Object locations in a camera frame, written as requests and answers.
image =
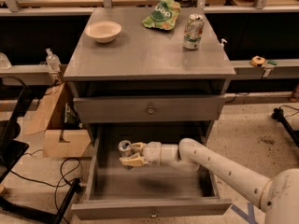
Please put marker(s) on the silver blue redbull can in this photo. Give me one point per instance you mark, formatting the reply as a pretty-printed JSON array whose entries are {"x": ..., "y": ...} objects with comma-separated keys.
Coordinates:
[{"x": 125, "y": 149}]

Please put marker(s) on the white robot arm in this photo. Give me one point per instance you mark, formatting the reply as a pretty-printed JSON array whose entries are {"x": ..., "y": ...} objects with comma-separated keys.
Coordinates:
[{"x": 278, "y": 197}]

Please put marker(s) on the open grey middle drawer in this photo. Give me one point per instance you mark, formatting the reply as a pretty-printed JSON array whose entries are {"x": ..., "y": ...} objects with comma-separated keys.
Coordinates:
[{"x": 116, "y": 192}]

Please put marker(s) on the open cardboard box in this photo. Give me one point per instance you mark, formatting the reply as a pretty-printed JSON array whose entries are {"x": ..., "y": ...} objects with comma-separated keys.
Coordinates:
[{"x": 60, "y": 139}]

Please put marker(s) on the small white pump bottle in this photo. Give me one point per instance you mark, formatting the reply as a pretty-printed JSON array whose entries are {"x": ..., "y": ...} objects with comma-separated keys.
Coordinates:
[{"x": 223, "y": 43}]

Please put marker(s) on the black chair frame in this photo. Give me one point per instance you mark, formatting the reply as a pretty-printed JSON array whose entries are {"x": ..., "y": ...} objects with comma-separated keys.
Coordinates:
[{"x": 11, "y": 151}]

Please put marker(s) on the green chip bag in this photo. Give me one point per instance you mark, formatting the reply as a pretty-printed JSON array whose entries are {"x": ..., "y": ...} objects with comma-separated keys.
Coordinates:
[{"x": 163, "y": 16}]

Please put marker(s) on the grey wooden drawer cabinet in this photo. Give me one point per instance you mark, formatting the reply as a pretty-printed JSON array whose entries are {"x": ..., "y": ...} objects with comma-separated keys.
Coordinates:
[{"x": 148, "y": 62}]

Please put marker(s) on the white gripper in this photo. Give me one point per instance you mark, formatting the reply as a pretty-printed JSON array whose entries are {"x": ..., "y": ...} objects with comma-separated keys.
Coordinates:
[{"x": 152, "y": 153}]

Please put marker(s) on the white ceramic bowl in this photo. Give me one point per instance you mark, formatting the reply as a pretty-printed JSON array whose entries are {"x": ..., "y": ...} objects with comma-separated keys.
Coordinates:
[{"x": 103, "y": 31}]

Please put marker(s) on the black stand leg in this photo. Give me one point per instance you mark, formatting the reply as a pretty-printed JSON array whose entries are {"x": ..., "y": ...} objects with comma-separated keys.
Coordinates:
[{"x": 278, "y": 115}]

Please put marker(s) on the white green soda can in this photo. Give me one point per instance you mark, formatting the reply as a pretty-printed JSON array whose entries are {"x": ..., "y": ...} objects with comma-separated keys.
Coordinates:
[{"x": 193, "y": 31}]

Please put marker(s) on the blue tape floor mark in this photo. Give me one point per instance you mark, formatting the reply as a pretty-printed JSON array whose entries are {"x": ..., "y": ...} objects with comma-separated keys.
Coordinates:
[{"x": 249, "y": 216}]

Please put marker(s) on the closed grey upper drawer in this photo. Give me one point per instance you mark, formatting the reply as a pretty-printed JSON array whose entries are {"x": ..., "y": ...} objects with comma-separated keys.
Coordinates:
[{"x": 149, "y": 108}]

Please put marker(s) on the clear plastic sanitizer bottle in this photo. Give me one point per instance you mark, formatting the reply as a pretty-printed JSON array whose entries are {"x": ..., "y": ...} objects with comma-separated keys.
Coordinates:
[{"x": 53, "y": 61}]

